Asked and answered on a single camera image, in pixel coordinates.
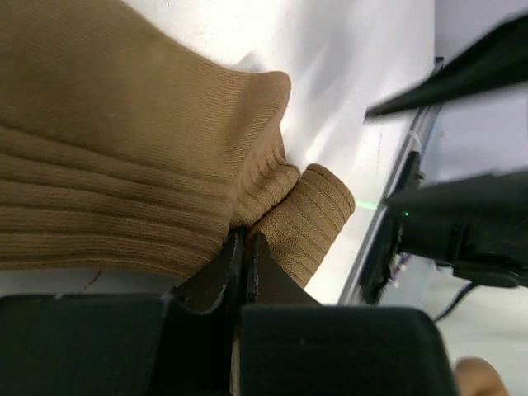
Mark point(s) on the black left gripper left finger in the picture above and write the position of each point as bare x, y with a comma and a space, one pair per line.
175, 343

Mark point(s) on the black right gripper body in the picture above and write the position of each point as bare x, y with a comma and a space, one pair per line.
476, 226

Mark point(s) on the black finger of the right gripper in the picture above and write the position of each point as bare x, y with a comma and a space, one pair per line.
495, 61

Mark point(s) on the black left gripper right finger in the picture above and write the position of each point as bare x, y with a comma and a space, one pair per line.
288, 345

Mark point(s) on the tan ribbed sock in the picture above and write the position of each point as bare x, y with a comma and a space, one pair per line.
122, 148

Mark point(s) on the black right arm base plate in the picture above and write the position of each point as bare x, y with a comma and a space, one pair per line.
379, 265

